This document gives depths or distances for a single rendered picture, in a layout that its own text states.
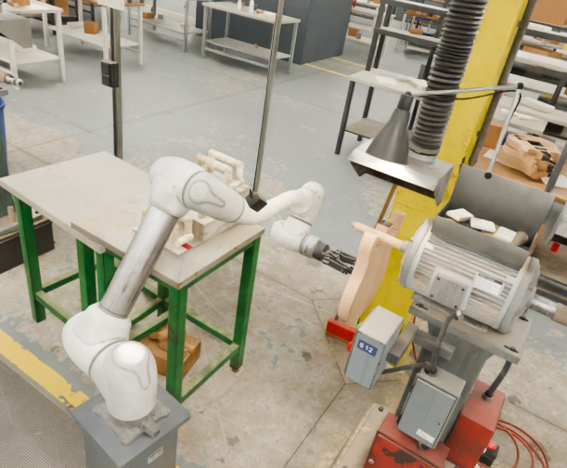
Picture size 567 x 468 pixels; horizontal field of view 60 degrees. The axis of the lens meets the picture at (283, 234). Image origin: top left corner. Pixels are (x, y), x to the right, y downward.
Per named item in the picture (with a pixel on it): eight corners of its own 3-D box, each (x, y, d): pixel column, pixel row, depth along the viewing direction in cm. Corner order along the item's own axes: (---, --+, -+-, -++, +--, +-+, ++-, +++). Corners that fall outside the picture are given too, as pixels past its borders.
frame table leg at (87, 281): (102, 372, 260) (93, 227, 214) (93, 378, 256) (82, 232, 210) (95, 367, 263) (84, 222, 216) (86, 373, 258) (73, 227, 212)
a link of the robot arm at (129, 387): (124, 432, 149) (123, 382, 138) (90, 396, 158) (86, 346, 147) (167, 401, 161) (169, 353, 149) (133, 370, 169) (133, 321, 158)
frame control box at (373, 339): (428, 385, 169) (452, 330, 156) (405, 427, 153) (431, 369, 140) (364, 351, 179) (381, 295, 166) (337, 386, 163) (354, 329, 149)
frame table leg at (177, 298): (180, 429, 239) (188, 281, 192) (172, 436, 234) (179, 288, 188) (172, 422, 241) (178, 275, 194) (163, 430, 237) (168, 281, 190)
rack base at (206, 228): (226, 229, 223) (228, 212, 218) (203, 243, 211) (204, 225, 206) (182, 207, 234) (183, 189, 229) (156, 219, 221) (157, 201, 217)
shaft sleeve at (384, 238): (402, 248, 172) (405, 240, 170) (399, 251, 169) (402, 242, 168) (356, 227, 179) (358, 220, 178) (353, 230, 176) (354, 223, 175)
